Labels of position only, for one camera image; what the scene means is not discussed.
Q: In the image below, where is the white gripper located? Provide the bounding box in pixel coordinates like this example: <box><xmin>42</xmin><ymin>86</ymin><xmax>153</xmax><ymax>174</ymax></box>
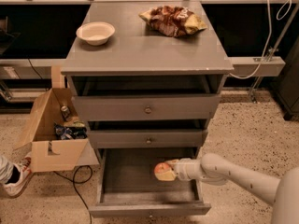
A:
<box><xmin>155</xmin><ymin>159</ymin><xmax>200</xmax><ymax>182</ymax></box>

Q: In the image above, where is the red apple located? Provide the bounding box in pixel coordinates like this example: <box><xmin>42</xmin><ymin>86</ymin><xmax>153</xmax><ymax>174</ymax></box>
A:
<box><xmin>154</xmin><ymin>162</ymin><xmax>171</xmax><ymax>174</ymax></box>

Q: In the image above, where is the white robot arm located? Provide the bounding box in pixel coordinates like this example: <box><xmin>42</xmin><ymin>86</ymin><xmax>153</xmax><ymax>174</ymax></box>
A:
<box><xmin>154</xmin><ymin>153</ymin><xmax>299</xmax><ymax>224</ymax></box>

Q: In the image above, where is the grey open bottom drawer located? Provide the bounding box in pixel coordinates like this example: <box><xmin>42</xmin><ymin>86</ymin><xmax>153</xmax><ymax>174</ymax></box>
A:
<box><xmin>89</xmin><ymin>147</ymin><xmax>211</xmax><ymax>217</ymax></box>

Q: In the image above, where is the grey middle drawer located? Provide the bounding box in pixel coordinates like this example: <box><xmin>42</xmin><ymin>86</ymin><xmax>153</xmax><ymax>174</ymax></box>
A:
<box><xmin>88</xmin><ymin>129</ymin><xmax>207</xmax><ymax>148</ymax></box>

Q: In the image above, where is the grey drawer cabinet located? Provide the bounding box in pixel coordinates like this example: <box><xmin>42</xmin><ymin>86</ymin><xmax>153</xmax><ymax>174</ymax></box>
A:
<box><xmin>61</xmin><ymin>0</ymin><xmax>235</xmax><ymax>161</ymax></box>

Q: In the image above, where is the grey top drawer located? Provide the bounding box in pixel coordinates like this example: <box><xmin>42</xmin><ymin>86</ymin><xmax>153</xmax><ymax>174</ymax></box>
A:
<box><xmin>72</xmin><ymin>95</ymin><xmax>220</xmax><ymax>121</ymax></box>

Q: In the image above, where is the blue snack bag in box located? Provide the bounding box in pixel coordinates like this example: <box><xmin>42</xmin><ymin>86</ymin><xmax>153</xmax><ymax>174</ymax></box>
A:
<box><xmin>54</xmin><ymin>124</ymin><xmax>87</xmax><ymax>140</ymax></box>

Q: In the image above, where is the open cardboard box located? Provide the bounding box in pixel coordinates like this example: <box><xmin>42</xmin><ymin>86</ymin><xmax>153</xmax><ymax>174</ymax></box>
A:
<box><xmin>12</xmin><ymin>64</ymin><xmax>101</xmax><ymax>174</ymax></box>

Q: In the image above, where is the metal can in box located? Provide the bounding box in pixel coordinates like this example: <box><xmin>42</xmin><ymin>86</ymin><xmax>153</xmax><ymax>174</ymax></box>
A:
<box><xmin>61</xmin><ymin>105</ymin><xmax>71</xmax><ymax>121</ymax></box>

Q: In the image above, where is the dark cabinet at right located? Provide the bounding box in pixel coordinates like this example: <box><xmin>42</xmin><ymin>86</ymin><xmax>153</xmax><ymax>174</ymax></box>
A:
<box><xmin>273</xmin><ymin>37</ymin><xmax>299</xmax><ymax>120</ymax></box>

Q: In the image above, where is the brown chip bag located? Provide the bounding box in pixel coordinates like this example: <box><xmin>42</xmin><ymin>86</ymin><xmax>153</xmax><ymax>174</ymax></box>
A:
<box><xmin>139</xmin><ymin>6</ymin><xmax>207</xmax><ymax>37</ymax></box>

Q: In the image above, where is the white and red sneaker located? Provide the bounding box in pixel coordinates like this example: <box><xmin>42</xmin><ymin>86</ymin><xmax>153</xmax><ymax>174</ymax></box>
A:
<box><xmin>0</xmin><ymin>153</ymin><xmax>33</xmax><ymax>198</ymax></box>

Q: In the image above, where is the white paper bowl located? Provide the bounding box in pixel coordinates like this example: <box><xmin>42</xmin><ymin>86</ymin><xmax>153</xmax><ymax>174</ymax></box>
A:
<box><xmin>76</xmin><ymin>21</ymin><xmax>115</xmax><ymax>46</ymax></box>

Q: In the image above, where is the black floor cable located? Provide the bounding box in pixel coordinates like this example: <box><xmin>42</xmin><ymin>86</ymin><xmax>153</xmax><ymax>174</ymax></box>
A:
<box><xmin>53</xmin><ymin>164</ymin><xmax>93</xmax><ymax>224</ymax></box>

